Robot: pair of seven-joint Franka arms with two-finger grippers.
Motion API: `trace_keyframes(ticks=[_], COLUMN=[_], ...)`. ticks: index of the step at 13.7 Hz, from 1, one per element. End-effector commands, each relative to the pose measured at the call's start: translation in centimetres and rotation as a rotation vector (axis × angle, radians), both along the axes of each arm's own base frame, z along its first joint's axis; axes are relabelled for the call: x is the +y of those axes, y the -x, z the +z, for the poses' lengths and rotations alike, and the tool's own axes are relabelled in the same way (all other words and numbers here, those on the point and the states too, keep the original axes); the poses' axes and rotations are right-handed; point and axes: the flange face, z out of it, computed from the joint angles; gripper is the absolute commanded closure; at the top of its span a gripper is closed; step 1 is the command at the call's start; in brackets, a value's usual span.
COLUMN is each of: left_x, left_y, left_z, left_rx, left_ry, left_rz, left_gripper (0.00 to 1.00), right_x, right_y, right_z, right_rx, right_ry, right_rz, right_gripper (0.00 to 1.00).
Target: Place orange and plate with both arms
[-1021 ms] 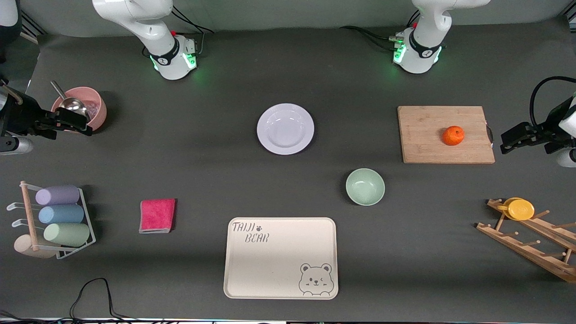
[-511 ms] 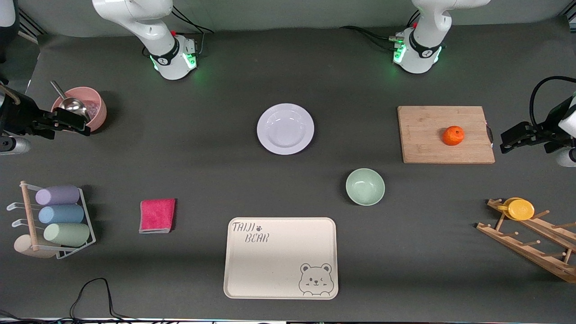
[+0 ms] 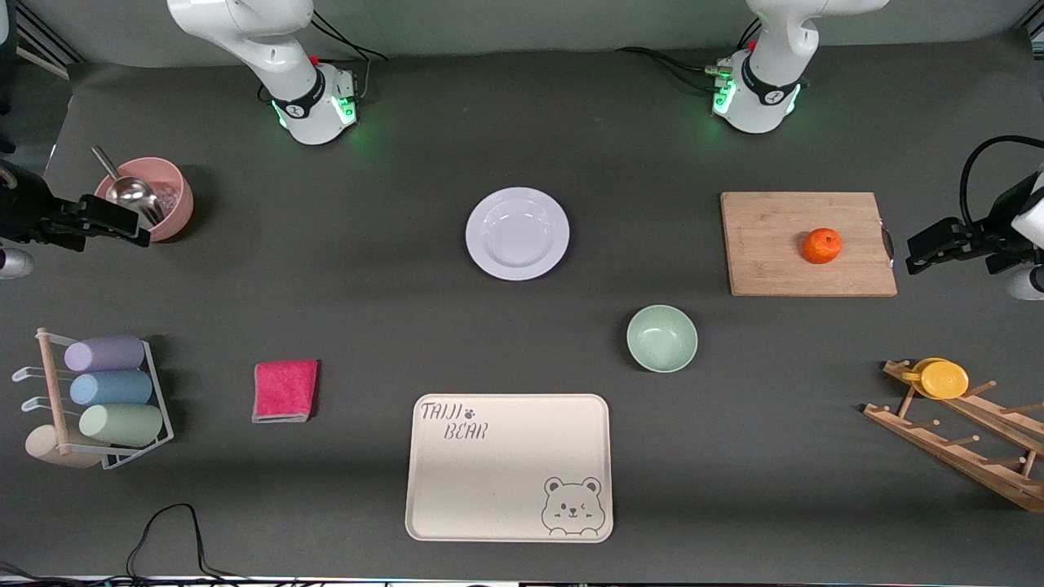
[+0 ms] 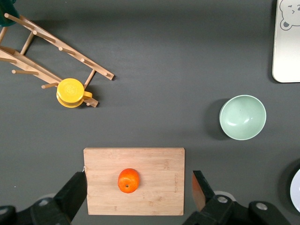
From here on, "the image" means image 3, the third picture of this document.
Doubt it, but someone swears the orange fruit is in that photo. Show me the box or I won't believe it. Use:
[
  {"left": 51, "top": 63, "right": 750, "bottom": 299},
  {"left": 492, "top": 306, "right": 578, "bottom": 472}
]
[{"left": 801, "top": 227, "right": 843, "bottom": 266}]

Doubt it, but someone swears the white round plate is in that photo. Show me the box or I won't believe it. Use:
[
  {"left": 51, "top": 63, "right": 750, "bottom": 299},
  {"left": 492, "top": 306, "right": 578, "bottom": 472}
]
[{"left": 465, "top": 187, "right": 571, "bottom": 282}]

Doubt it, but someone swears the metal scoop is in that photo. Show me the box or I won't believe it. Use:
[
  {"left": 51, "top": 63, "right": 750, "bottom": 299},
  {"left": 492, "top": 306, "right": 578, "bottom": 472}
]
[{"left": 91, "top": 145, "right": 166, "bottom": 229}]

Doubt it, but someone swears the pink bowl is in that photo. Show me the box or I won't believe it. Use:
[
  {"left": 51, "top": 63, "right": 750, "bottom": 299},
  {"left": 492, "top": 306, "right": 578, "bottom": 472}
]
[{"left": 94, "top": 157, "right": 196, "bottom": 244}]

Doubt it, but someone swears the purple cup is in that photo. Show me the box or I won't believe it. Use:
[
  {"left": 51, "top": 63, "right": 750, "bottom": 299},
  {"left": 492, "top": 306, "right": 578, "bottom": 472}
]
[{"left": 64, "top": 334, "right": 147, "bottom": 374}]

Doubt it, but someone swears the yellow mug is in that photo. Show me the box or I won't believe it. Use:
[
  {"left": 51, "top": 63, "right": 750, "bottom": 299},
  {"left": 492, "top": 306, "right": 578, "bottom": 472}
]
[{"left": 900, "top": 356, "right": 971, "bottom": 401}]

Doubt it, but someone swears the light wooden slat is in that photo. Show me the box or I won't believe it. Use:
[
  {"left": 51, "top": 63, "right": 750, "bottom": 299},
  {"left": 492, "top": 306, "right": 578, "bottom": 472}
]
[{"left": 15, "top": 44, "right": 72, "bottom": 81}]

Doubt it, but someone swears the blue cup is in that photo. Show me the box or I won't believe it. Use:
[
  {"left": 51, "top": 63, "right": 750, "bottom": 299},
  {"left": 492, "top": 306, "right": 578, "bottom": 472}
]
[{"left": 69, "top": 370, "right": 155, "bottom": 408}]

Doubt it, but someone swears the wooden cutting board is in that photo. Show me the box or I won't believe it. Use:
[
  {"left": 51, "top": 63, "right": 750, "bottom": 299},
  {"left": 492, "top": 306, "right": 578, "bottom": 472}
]
[{"left": 720, "top": 192, "right": 899, "bottom": 298}]

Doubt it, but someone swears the wooden peg rack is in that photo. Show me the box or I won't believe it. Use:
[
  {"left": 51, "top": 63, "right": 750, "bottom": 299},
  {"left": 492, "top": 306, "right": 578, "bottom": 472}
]
[{"left": 862, "top": 359, "right": 1044, "bottom": 514}]

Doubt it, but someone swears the green cup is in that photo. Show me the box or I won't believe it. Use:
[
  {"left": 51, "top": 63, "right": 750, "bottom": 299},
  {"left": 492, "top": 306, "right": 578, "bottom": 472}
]
[{"left": 78, "top": 403, "right": 165, "bottom": 448}]

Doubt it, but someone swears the pink folded cloth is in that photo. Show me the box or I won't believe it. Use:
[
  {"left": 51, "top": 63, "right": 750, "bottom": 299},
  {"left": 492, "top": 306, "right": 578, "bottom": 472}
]
[{"left": 251, "top": 360, "right": 320, "bottom": 424}]

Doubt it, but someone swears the beige cup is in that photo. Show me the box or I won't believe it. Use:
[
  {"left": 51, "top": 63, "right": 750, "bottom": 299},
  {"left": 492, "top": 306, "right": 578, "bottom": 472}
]
[{"left": 24, "top": 424, "right": 104, "bottom": 470}]

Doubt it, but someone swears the pale green bowl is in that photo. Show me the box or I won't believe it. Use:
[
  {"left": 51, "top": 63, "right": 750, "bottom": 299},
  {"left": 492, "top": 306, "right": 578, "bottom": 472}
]
[{"left": 626, "top": 304, "right": 699, "bottom": 374}]

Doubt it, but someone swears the dark grey table cover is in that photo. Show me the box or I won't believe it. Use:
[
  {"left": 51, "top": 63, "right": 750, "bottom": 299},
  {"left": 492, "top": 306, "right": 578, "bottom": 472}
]
[{"left": 0, "top": 33, "right": 1044, "bottom": 581}]

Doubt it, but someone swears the cream bear print tray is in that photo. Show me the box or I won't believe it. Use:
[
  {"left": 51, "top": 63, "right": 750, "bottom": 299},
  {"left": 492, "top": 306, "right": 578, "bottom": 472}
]
[{"left": 405, "top": 393, "right": 614, "bottom": 544}]

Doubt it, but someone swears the white wire cup rack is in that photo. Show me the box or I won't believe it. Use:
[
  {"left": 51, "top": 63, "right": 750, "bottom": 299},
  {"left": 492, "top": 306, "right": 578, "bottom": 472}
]
[{"left": 11, "top": 326, "right": 175, "bottom": 472}]

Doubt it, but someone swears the black looped cable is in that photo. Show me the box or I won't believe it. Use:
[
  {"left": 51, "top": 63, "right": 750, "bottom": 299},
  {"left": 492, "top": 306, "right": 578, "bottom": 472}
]
[{"left": 126, "top": 502, "right": 246, "bottom": 581}]

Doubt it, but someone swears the black right arm base cable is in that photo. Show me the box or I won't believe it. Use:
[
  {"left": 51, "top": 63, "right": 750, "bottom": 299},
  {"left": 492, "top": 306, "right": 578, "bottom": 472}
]
[{"left": 308, "top": 10, "right": 389, "bottom": 104}]

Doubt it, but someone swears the black arm base cable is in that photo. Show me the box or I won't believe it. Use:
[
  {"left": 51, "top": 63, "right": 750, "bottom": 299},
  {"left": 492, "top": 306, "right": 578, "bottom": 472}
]
[
  {"left": 308, "top": 10, "right": 389, "bottom": 104},
  {"left": 615, "top": 46, "right": 728, "bottom": 93}
]

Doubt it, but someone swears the black left arm base cable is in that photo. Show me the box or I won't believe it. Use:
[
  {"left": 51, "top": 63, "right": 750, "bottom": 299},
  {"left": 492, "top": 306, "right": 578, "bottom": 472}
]
[{"left": 615, "top": 46, "right": 728, "bottom": 93}]

